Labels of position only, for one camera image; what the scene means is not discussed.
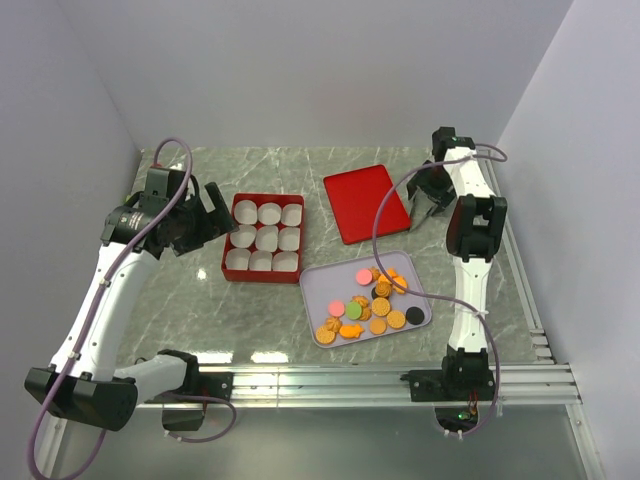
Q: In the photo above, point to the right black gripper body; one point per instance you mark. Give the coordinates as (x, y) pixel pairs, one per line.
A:
(435, 182)

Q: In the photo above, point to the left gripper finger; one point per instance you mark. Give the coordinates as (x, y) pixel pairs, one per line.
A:
(223, 223)
(220, 206)

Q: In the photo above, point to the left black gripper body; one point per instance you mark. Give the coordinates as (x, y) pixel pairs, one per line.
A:
(195, 225)

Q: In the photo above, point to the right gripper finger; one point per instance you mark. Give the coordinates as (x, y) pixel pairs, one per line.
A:
(418, 213)
(438, 208)

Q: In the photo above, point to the pink round cookie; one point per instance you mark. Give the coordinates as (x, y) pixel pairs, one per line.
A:
(336, 308)
(364, 277)

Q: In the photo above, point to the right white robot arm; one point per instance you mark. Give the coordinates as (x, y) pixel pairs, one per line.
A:
(453, 177)

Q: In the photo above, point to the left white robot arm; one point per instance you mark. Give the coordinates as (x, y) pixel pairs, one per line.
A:
(82, 382)

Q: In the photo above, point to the red cookie box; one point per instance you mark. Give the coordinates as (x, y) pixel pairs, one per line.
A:
(267, 246)

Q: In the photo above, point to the red box lid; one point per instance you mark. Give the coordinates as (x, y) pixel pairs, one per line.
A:
(355, 197)

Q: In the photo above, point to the dotted round biscuit middle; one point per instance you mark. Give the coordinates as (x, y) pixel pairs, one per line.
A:
(381, 306)

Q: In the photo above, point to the dotted round biscuit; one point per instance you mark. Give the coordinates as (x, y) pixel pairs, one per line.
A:
(324, 336)
(396, 319)
(381, 306)

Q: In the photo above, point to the black sandwich cookie right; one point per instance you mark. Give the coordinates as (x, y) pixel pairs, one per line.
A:
(415, 315)

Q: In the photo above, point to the dotted round biscuit right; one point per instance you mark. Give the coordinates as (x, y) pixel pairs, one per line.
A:
(396, 319)

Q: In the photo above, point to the lilac plastic tray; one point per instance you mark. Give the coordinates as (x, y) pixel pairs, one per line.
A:
(324, 284)

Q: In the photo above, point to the green round cookie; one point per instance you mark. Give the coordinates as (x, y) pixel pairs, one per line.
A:
(353, 310)

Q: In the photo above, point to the plain orange round cookie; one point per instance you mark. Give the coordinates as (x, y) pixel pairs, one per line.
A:
(378, 326)

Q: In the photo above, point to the dotted round biscuit left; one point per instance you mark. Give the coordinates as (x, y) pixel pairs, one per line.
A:
(324, 336)

